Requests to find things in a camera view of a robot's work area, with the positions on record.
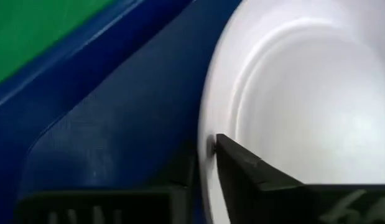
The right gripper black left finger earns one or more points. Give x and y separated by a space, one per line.
95 207

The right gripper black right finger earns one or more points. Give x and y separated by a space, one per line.
257 193

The white round plate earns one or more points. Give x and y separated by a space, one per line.
304 93

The blue plastic tray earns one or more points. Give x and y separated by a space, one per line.
123 109

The green table mat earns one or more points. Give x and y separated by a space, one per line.
30 28

